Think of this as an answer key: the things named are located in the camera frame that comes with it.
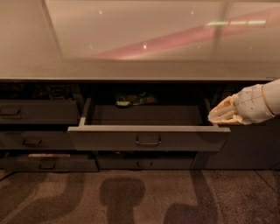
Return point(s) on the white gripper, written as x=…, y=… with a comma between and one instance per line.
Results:
x=251, y=105

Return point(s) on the grey drawer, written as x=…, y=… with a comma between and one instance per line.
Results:
x=35, y=140
x=39, y=112
x=145, y=128
x=73, y=163
x=144, y=163

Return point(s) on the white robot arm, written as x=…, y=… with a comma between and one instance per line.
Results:
x=254, y=104

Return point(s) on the green packet in drawer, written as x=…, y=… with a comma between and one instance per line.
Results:
x=127, y=100

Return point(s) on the dark items in left drawer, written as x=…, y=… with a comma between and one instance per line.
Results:
x=51, y=92

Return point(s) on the white item in bottom drawer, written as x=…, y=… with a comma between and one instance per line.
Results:
x=49, y=155

